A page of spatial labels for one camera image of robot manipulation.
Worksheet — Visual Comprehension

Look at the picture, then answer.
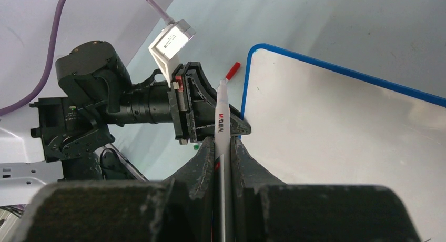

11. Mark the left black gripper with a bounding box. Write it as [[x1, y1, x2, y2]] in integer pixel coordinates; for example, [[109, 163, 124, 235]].
[[167, 62, 251, 145]]

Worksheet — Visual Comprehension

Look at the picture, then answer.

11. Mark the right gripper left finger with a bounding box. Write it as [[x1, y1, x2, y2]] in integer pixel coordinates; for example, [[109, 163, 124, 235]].
[[14, 137, 215, 241]]

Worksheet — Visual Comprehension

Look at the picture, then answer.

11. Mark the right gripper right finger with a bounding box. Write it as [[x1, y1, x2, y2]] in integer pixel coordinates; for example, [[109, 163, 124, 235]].
[[230, 137, 420, 241]]

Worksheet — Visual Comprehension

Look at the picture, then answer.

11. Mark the blue whiteboard marker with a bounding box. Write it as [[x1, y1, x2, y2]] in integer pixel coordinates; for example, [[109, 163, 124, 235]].
[[213, 78, 235, 241]]

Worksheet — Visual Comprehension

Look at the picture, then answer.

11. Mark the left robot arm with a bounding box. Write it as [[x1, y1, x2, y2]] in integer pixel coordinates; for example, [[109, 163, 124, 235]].
[[1, 41, 223, 208]]

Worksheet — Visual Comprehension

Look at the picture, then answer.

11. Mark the red whiteboard marker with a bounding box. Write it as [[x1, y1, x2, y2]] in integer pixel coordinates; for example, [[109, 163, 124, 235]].
[[225, 62, 241, 81]]

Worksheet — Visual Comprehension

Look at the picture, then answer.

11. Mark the blue framed whiteboard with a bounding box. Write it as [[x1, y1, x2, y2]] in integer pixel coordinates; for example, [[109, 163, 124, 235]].
[[241, 44, 445, 241]]

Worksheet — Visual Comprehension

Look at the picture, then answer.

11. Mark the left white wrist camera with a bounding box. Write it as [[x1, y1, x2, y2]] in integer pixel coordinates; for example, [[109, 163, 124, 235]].
[[148, 19, 196, 88]]

